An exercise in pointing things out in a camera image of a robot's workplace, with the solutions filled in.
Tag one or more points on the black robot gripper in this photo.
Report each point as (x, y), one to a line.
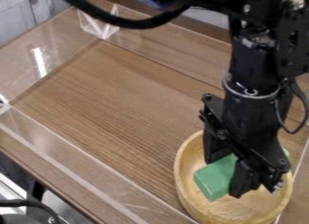
(241, 125)

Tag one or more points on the green rectangular block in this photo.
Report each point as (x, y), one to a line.
(212, 177)

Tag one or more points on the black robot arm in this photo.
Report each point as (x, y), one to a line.
(270, 34)

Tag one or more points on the brown wooden bowl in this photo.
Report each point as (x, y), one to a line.
(258, 207)

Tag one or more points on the clear acrylic tray wall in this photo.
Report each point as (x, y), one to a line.
(108, 197)

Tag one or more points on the black metal table frame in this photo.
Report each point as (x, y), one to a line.
(50, 210)

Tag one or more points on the clear acrylic corner bracket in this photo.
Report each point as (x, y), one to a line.
(101, 29)

